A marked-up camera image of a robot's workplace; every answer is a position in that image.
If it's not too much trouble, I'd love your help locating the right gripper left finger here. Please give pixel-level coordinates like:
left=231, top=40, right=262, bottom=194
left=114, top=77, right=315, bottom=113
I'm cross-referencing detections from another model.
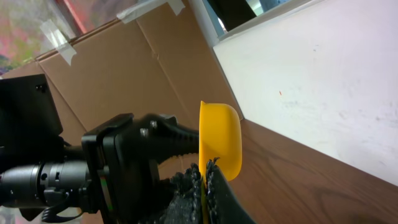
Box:
left=139, top=163, right=203, bottom=223

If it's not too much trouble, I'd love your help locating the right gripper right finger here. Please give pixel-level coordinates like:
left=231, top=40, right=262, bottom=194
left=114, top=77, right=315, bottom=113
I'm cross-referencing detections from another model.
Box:
left=205, top=157, right=256, bottom=224

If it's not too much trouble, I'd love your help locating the yellow measuring scoop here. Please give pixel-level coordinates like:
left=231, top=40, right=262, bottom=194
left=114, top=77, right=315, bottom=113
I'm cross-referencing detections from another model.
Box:
left=198, top=101, right=242, bottom=223

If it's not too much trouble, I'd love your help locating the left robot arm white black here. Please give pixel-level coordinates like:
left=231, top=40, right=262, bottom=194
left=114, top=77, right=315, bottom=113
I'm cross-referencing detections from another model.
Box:
left=1, top=74, right=199, bottom=223

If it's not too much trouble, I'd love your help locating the cardboard box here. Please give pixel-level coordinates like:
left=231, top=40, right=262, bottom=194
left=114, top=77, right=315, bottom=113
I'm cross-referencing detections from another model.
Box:
left=4, top=1, right=243, bottom=180

